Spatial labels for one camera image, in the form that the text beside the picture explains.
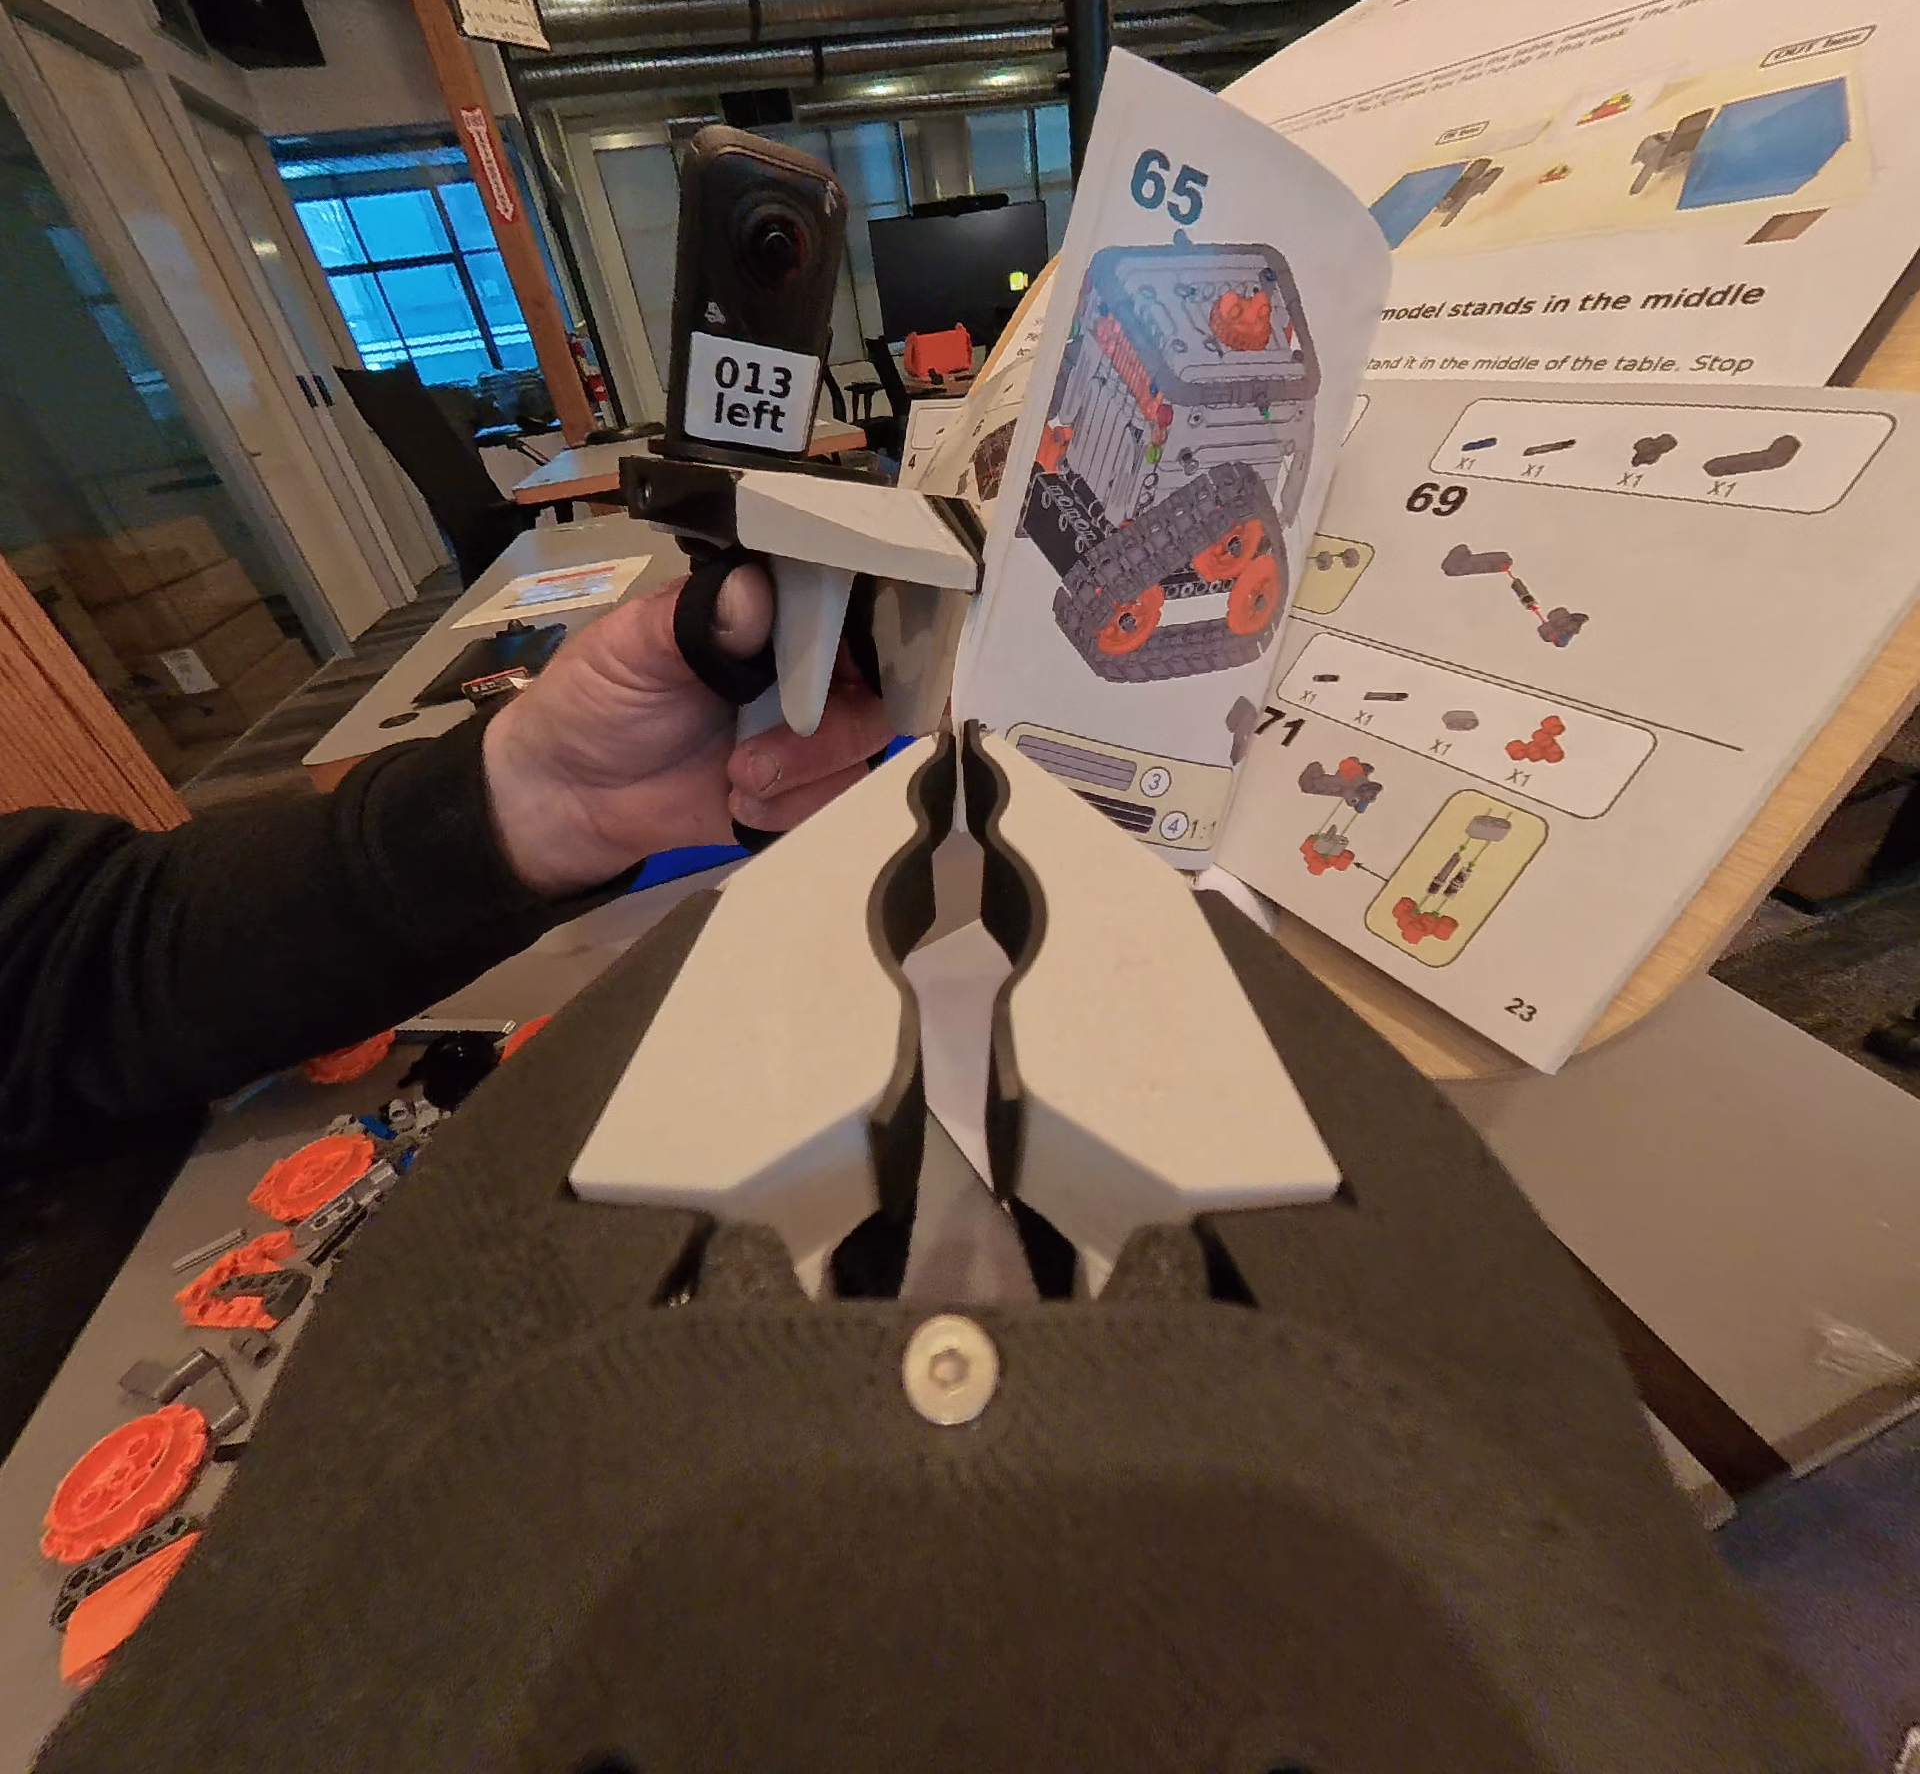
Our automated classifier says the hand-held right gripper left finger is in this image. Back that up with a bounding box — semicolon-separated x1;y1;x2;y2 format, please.
570;732;961;1295

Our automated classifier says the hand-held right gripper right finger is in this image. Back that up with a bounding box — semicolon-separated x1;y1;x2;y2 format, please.
974;725;1346;1295

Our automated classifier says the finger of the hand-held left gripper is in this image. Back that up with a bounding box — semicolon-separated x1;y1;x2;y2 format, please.
733;472;990;595

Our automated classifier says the instruction booklet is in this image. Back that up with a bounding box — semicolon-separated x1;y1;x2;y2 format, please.
947;0;1920;1074

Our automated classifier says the person's left forearm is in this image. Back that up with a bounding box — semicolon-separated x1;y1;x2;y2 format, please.
0;719;579;1192

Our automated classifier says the person's left hand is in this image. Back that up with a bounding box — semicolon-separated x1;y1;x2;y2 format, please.
480;568;902;893

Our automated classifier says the computer monitor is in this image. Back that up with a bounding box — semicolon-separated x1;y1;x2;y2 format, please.
870;201;1056;354

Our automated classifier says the black office chair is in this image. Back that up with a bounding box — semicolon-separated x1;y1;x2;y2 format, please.
332;362;533;595

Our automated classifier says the black steel pillar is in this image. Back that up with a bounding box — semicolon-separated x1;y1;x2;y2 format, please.
1054;0;1115;162

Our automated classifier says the pile of building kit parts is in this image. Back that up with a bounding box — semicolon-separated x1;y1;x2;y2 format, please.
37;1009;557;1692

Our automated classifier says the white book stand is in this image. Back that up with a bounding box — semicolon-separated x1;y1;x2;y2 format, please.
1321;275;1920;1086

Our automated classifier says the orange wedge piece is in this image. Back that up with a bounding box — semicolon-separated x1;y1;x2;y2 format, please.
56;1529;206;1692

